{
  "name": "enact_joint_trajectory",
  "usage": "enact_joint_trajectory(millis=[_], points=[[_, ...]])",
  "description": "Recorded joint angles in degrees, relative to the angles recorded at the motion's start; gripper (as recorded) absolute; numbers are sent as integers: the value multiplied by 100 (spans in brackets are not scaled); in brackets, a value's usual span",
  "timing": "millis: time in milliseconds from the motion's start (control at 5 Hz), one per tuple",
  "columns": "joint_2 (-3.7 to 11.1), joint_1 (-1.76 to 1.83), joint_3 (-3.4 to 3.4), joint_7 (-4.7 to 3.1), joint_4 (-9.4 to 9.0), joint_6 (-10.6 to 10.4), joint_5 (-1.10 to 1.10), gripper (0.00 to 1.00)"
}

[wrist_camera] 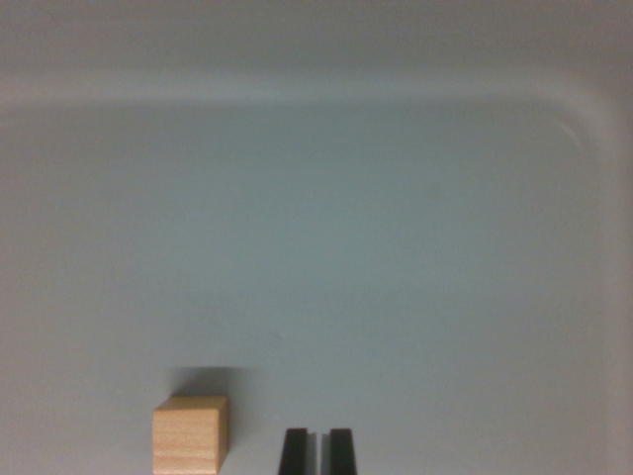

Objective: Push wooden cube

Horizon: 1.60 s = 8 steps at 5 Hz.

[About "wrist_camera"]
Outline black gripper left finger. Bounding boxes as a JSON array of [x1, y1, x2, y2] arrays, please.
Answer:
[[278, 427, 318, 475]]

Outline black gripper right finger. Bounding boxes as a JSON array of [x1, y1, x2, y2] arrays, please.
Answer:
[[320, 427, 359, 475]]

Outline wooden cube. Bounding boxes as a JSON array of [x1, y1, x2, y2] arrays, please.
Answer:
[[152, 395, 230, 475]]

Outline light blue plastic tray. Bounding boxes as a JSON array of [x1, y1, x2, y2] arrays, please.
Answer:
[[0, 0, 633, 475]]

